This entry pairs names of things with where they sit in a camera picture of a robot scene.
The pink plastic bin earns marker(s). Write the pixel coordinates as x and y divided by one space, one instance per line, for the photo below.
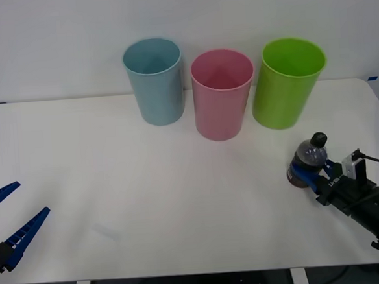
218 114

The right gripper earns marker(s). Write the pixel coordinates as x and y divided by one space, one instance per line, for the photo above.
346 192

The pale blue plastic bin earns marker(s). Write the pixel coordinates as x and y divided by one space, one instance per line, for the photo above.
160 98

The green plastic bin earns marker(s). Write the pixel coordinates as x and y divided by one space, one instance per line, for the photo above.
279 100

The dark bottle with black cap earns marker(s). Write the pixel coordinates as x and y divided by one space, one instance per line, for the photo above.
310 154

